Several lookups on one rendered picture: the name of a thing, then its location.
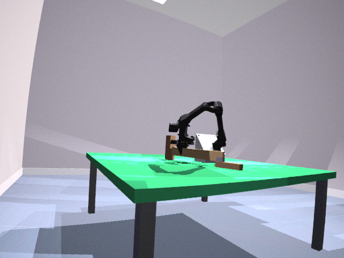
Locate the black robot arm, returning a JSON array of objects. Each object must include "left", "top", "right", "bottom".
[{"left": 169, "top": 101, "right": 226, "bottom": 151}]

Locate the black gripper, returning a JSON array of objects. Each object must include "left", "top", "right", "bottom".
[{"left": 170, "top": 132, "right": 194, "bottom": 155}]

